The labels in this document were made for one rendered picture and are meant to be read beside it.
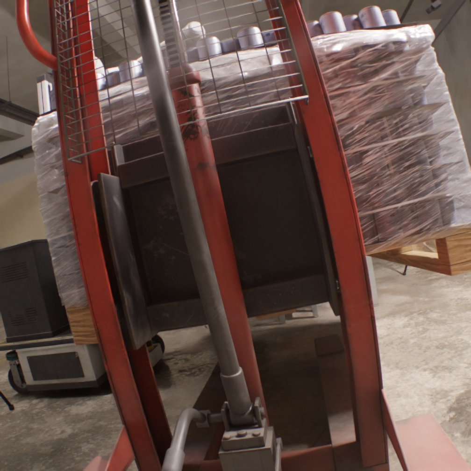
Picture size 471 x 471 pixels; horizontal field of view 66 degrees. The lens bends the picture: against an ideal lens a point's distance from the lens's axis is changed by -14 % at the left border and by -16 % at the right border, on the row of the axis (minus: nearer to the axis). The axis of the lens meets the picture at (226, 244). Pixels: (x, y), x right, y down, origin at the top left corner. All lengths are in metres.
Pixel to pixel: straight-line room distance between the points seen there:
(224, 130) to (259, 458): 0.72
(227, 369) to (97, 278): 0.33
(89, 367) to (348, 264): 1.56
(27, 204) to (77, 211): 10.18
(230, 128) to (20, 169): 10.45
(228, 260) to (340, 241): 0.22
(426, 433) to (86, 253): 0.77
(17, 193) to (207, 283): 10.70
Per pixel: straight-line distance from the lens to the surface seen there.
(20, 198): 11.22
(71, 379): 2.18
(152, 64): 0.69
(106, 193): 0.91
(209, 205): 0.83
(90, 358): 2.09
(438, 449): 0.80
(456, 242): 1.09
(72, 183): 0.90
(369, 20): 1.22
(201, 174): 0.83
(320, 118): 0.81
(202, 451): 1.16
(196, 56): 1.21
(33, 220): 10.93
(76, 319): 1.18
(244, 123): 1.00
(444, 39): 4.65
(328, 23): 1.19
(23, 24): 0.91
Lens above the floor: 0.64
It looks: 1 degrees down
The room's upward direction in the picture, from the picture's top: 12 degrees counter-clockwise
